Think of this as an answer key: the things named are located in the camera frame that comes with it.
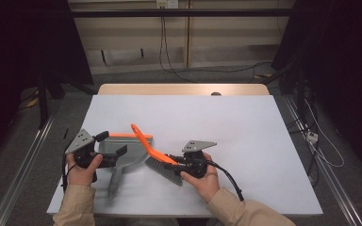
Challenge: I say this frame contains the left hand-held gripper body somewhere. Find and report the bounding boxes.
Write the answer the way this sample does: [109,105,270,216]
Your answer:
[65,128,118,169]

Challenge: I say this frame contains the person's right hand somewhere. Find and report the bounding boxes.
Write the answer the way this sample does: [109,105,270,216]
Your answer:
[180,153,221,203]

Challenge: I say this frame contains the aluminium floor rail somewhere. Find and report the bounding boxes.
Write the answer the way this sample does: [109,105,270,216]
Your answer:
[283,95,362,226]
[0,115,57,226]

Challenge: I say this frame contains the black cable along floor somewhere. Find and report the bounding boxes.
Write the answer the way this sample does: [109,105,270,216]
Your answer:
[169,61,273,75]

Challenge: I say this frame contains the white wall socket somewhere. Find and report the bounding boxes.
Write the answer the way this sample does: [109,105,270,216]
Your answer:
[156,0,179,9]

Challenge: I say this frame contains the black horizontal bar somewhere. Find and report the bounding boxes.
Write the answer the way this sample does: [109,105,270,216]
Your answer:
[70,8,296,18]

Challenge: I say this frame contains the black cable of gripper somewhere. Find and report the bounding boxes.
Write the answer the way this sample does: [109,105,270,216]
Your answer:
[60,153,74,193]
[205,159,245,202]

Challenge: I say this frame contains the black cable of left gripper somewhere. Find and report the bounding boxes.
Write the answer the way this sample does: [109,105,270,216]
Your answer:
[60,153,74,193]

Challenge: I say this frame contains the grey dustpan with orange lip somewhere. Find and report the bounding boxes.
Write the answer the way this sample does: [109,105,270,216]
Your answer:
[97,133,154,201]

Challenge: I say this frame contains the orange hand brush grey bristles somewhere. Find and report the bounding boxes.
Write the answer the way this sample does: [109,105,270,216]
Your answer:
[130,123,184,187]

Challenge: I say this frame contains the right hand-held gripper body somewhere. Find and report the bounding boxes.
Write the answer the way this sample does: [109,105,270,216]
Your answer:
[182,140,218,179]

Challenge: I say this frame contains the white power plug adapter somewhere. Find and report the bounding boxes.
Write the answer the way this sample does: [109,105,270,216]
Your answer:
[306,131,320,144]

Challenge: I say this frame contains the person's left hand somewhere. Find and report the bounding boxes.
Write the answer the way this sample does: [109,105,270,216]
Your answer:
[66,153,104,186]

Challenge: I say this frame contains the light wooden table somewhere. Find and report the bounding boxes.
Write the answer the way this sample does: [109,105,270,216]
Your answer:
[97,83,271,96]

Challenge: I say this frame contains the black metal stand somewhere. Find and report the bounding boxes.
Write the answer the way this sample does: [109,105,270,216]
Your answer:
[37,73,50,130]

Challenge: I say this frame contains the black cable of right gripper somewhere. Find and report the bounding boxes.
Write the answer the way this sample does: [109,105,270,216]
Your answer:
[205,159,245,202]

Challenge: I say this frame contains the thin white cable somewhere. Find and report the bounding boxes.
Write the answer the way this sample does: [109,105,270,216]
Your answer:
[304,98,345,169]

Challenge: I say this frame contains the black curtain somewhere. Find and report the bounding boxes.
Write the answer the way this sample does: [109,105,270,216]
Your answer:
[271,0,362,172]
[0,0,94,170]

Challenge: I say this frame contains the black hanging wall cable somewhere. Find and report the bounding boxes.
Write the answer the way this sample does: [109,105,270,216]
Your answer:
[158,15,199,84]

